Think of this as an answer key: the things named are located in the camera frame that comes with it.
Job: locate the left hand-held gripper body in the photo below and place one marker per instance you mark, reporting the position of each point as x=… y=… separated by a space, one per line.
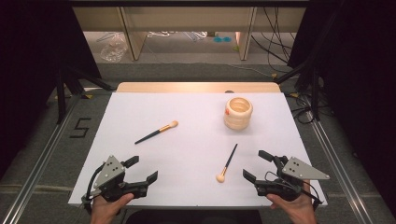
x=109 y=174

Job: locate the aluminium floor rail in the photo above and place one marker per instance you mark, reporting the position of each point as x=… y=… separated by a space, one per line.
x=339 y=174
x=34 y=180

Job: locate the cream ribbed brush holder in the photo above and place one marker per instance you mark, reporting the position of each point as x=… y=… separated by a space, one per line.
x=238 y=119

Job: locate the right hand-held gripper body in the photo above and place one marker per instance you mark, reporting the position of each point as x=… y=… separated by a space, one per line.
x=299 y=171

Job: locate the person's lap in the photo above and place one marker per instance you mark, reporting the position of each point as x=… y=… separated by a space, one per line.
x=193 y=217

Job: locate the beige wooden desk frame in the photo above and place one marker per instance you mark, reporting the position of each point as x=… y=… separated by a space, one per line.
x=186 y=18

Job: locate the clear plastic bag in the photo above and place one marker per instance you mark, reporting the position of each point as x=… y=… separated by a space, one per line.
x=113 y=49

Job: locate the dark curtain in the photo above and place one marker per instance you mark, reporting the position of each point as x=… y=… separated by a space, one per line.
x=31 y=62
x=361 y=77

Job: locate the person's left hand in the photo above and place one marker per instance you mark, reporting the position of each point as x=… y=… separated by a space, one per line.
x=106 y=211

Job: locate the white table board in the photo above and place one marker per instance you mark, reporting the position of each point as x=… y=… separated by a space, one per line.
x=193 y=149

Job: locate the light wooden table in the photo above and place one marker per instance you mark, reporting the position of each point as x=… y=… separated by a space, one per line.
x=186 y=87

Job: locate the blue round lid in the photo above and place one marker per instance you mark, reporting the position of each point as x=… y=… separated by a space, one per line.
x=227 y=39
x=218 y=39

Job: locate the black metal stand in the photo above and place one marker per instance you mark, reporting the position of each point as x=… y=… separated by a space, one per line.
x=315 y=93
x=61 y=99

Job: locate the small thin makeup brush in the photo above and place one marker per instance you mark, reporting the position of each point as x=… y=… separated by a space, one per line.
x=229 y=161

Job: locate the large makeup brush gold ferrule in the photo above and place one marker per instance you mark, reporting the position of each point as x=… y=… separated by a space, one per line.
x=155 y=133

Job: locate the person's right hand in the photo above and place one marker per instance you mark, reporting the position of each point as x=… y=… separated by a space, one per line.
x=299 y=211

